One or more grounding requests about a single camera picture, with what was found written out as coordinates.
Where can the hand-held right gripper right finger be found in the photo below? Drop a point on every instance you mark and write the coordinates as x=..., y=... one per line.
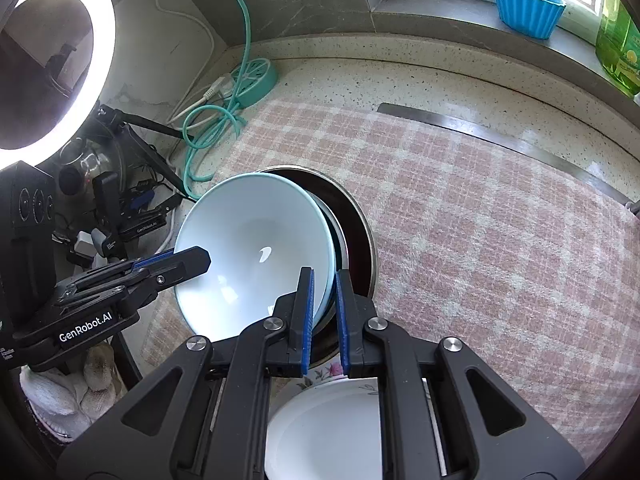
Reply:
x=341, y=320

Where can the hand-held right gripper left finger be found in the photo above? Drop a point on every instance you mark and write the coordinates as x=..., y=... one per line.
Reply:
x=307, y=320

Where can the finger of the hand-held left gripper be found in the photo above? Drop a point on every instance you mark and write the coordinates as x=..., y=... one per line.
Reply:
x=185, y=262

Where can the light blue bowl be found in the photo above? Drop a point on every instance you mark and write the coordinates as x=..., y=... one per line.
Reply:
x=336, y=250
x=240, y=240

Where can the small steel bowl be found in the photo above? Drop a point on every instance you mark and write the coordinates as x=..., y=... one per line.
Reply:
x=356, y=250

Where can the small leaf print plate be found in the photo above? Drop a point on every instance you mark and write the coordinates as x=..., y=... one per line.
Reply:
x=325, y=435

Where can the white power adapter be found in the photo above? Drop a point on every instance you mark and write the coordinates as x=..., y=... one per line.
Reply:
x=85, y=247

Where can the black printed device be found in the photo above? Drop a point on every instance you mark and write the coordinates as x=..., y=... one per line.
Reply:
x=140, y=227

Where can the black tripod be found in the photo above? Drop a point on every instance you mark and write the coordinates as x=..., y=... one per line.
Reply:
x=150, y=150

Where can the pink checked cloth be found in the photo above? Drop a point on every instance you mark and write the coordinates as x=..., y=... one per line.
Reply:
x=475, y=260

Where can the teal power strip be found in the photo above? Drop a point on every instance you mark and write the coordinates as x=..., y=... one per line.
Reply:
x=260, y=80

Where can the metal sink edge strip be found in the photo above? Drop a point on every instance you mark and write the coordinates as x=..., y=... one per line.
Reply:
x=500, y=135

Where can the blue fluted cup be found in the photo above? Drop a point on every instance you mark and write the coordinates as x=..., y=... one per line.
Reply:
x=525, y=10

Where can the green dish soap bottle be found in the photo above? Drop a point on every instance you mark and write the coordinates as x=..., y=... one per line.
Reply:
x=617, y=45

